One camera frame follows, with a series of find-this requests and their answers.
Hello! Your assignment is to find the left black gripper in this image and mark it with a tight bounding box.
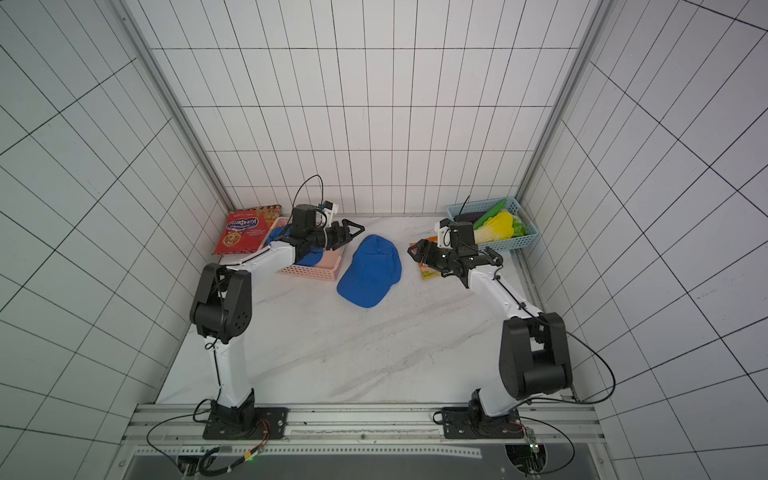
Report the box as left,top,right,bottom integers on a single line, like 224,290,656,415
308,218,365,250

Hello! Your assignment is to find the green toy cucumber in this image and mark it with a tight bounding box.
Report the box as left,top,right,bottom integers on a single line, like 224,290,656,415
473,199,506,230

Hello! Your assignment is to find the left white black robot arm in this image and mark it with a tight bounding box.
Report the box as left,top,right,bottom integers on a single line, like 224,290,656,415
190,203,365,441

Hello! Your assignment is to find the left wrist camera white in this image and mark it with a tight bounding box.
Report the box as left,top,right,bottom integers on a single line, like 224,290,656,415
318,200,339,226

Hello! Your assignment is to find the aluminium mounting rail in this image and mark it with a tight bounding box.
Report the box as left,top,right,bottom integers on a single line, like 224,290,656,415
117,402,606,466

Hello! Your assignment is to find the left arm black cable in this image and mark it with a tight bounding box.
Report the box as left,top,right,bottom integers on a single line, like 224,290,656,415
143,174,325,478

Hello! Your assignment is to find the pink plastic basket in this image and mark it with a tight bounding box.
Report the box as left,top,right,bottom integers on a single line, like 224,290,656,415
260,217,346,281

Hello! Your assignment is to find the light blue plastic basket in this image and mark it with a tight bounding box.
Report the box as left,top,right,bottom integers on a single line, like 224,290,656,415
447,197,539,253

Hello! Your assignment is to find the blue baseball cap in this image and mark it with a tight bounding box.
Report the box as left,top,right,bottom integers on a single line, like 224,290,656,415
337,235,402,308

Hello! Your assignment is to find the red cookie snack bag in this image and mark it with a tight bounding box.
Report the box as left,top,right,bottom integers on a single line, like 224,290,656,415
214,205,282,255

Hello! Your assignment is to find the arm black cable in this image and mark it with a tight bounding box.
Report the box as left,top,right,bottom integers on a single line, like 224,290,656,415
455,194,617,475
143,174,325,478

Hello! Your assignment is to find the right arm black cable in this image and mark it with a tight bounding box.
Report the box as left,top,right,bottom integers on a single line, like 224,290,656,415
455,194,617,475

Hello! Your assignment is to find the orange Fox's candy bag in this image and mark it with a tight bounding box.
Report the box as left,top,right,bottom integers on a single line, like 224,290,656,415
418,236,442,280

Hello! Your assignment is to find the yellow toy cabbage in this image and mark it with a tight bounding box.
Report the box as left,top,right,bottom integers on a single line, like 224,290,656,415
474,211,527,244

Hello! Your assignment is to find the purple toy eggplant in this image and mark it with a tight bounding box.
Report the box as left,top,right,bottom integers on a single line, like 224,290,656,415
454,212,485,224

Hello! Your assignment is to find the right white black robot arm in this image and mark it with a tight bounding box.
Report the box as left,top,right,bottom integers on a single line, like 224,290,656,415
408,219,573,439

